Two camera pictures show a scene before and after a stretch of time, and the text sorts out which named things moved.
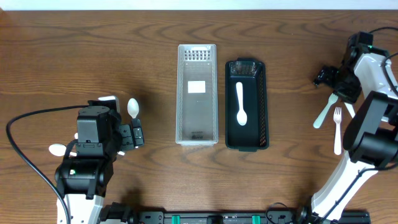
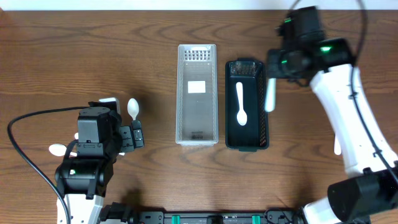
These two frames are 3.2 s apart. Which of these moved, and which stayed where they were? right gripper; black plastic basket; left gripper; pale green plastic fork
Moved: right gripper; pale green plastic fork
Stayed: left gripper; black plastic basket
